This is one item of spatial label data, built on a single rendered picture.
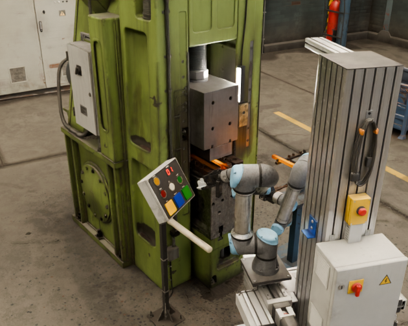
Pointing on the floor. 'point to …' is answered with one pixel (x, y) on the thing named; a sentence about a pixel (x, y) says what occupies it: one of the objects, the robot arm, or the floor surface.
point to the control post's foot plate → (173, 319)
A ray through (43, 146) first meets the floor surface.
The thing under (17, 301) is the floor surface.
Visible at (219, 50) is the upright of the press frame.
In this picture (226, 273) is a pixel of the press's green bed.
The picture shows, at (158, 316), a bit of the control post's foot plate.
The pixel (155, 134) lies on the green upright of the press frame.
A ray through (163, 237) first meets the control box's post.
